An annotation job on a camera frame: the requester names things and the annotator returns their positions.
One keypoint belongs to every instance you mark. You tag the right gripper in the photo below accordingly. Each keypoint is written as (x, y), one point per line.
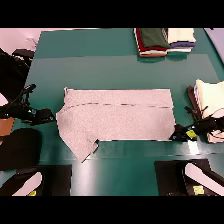
(185, 132)

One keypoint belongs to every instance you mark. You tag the brown garment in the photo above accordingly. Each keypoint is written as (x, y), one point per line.
(191, 96)

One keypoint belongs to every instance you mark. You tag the dark green garment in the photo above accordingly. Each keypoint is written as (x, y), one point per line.
(154, 37)

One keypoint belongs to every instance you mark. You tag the light grey T-shirt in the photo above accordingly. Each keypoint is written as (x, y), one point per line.
(116, 116)

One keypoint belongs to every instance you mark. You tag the white garment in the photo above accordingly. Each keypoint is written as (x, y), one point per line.
(153, 54)
(181, 35)

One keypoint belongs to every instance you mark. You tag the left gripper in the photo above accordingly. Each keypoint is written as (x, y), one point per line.
(43, 116)

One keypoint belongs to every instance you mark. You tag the purple garment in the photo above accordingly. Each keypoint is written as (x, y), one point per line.
(183, 44)

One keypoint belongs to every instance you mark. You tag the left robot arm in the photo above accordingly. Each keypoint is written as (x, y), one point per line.
(11, 76)

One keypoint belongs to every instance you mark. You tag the cream garment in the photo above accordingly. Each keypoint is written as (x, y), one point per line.
(213, 96)

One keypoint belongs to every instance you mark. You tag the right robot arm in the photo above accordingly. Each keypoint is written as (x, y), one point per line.
(200, 176)

